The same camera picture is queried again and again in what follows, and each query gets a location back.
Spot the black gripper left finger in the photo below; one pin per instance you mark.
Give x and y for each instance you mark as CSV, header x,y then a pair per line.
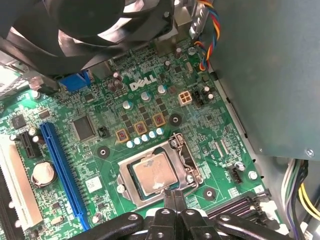
x,y
160,222

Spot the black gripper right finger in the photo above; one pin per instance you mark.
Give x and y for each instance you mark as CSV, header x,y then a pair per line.
x,y
197,225

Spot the silver topped CPU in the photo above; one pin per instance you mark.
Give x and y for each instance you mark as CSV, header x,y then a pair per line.
x,y
155,175

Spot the metal socket cover frame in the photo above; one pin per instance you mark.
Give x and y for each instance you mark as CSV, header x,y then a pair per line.
x,y
124,172

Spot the CPU socket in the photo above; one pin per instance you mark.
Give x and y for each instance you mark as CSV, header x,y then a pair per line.
x,y
160,150

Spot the black RAM slot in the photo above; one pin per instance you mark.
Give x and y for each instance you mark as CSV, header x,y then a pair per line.
x,y
260,215
232,206

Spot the white board sticker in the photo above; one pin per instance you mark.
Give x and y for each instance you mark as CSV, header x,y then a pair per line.
x,y
93,185

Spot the silver blue capacitor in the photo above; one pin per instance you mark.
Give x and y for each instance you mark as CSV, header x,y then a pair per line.
x,y
162,88
130,144
152,135
145,96
159,131
137,141
127,105
145,138

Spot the yellow square inductor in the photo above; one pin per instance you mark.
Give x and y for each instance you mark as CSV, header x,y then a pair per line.
x,y
158,120
140,128
122,135

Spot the green motherboard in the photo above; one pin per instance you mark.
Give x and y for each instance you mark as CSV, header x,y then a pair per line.
x,y
200,120

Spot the blue expansion slot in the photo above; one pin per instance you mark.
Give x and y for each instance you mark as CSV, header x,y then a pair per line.
x,y
60,170

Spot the silver coin battery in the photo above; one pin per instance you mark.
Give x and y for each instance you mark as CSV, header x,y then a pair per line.
x,y
43,172

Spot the pale four pin socket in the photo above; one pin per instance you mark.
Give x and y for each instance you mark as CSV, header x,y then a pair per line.
x,y
185,98

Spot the pale expansion slot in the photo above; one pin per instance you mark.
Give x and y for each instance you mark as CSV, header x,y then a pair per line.
x,y
20,185

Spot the short black expansion slot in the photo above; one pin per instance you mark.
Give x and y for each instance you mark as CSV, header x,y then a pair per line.
x,y
31,145

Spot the brown cylinder capacitor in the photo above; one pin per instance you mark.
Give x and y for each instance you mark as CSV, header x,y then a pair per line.
x,y
116,75

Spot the blue VGA port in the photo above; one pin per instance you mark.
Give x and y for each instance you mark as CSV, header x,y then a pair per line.
x,y
73,82

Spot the grey power supply unit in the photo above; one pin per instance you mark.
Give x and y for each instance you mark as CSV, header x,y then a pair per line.
x,y
270,75

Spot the small black square chip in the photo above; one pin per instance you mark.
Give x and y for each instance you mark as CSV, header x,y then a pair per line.
x,y
17,121

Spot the metal rear port shield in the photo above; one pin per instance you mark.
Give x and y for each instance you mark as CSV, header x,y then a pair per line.
x,y
165,45

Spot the black open PC case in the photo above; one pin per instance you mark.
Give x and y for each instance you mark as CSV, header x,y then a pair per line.
x,y
12,87

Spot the black case fan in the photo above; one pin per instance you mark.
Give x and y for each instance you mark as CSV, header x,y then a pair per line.
x,y
75,25

